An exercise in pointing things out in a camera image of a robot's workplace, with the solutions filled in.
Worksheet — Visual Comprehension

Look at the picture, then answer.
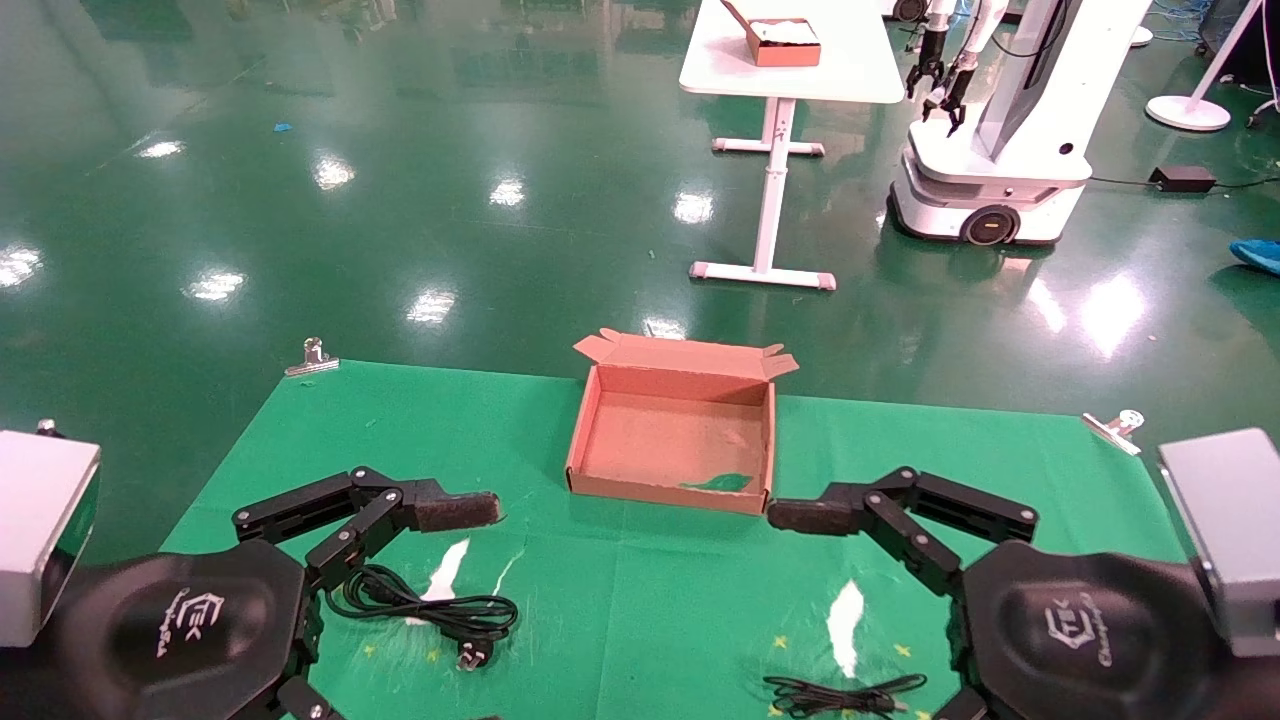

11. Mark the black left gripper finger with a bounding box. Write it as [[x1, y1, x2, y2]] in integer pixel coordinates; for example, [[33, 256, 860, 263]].
[[233, 467, 503, 591]]

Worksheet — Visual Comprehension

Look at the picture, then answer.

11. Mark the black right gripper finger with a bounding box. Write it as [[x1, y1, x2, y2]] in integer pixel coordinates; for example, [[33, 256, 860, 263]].
[[768, 466, 1036, 598]]

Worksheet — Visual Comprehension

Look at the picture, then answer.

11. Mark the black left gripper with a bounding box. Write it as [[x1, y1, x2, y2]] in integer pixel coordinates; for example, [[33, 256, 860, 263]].
[[0, 542, 346, 720]]

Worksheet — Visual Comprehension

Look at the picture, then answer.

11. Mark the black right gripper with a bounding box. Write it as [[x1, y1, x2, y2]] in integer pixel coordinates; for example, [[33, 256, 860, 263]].
[[930, 542, 1280, 720]]

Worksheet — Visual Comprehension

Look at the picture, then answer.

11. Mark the thin black cable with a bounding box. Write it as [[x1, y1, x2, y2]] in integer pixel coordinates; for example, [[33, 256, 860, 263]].
[[763, 673, 929, 719]]

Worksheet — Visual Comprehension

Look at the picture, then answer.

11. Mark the black power cable with plug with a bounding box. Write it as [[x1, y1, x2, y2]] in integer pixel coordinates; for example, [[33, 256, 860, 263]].
[[325, 565, 521, 673]]

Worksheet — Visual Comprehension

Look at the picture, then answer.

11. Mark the open brown cardboard box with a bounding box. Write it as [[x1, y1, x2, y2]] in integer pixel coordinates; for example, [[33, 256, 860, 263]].
[[565, 328, 801, 517]]

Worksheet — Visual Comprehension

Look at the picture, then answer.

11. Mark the brown box with white contents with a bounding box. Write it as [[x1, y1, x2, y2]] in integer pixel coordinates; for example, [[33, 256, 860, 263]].
[[720, 0, 822, 68]]

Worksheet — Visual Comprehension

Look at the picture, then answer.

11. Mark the green cloth mat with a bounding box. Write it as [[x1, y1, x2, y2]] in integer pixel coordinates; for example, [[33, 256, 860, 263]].
[[160, 360, 1191, 720]]

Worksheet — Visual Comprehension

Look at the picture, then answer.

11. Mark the silver metal cloth clip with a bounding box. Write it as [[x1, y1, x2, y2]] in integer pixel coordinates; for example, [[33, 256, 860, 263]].
[[1082, 410, 1146, 456], [285, 337, 341, 378]]

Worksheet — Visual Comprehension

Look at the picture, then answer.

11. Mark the white background wheeled robot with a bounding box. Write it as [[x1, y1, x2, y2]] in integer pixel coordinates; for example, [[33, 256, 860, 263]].
[[888, 0, 1153, 247]]

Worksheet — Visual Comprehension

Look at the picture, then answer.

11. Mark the white background table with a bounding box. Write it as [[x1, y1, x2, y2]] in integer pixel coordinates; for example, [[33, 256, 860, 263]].
[[680, 0, 906, 292]]

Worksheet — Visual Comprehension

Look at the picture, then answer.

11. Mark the blue object on floor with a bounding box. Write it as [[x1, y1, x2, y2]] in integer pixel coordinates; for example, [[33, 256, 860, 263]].
[[1230, 238, 1280, 277]]

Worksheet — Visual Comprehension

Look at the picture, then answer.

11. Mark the white stand with round base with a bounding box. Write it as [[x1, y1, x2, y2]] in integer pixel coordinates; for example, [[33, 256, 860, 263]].
[[1145, 0, 1266, 132]]

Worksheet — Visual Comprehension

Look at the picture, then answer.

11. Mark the black wheeled equipment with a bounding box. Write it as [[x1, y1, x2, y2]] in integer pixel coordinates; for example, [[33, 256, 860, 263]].
[[1197, 0, 1280, 129]]

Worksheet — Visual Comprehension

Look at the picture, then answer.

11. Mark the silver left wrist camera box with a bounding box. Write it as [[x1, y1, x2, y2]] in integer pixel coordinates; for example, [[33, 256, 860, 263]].
[[0, 430, 101, 649]]

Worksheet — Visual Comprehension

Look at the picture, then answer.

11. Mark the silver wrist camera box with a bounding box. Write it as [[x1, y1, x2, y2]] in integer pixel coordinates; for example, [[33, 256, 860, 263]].
[[1158, 428, 1280, 658], [0, 430, 101, 649]]

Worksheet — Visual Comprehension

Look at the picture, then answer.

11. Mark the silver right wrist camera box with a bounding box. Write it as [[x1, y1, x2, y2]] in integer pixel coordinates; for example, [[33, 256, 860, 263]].
[[1158, 428, 1280, 658]]

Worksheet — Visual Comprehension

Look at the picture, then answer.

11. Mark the black power adapter with cord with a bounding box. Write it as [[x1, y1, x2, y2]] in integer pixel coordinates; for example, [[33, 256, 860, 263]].
[[1088, 165, 1280, 196]]

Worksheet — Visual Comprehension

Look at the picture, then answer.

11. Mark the blue cable bundle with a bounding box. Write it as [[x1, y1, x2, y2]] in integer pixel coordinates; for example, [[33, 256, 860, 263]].
[[1150, 0, 1217, 43]]

